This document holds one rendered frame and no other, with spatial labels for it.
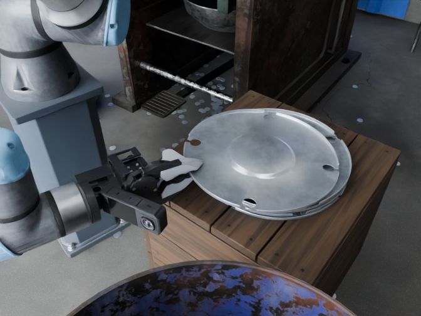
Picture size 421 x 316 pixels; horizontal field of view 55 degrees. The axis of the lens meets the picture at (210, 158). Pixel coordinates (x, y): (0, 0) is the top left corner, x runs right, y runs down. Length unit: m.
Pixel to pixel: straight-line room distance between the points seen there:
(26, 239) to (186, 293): 0.24
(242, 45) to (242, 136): 0.39
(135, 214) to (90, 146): 0.35
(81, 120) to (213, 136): 0.29
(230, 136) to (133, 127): 0.74
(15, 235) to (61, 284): 0.49
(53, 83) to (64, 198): 0.29
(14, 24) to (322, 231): 0.64
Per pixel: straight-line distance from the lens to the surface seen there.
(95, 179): 0.69
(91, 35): 0.75
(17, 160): 0.57
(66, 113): 0.88
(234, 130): 0.82
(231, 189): 0.69
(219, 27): 1.37
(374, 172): 0.85
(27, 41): 0.83
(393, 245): 1.21
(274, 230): 0.70
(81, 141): 0.93
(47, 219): 0.63
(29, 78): 0.85
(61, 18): 0.71
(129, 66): 1.48
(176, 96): 1.34
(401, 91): 1.84
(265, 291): 0.53
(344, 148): 0.84
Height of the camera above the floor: 0.90
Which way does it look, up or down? 42 degrees down
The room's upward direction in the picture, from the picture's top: straight up
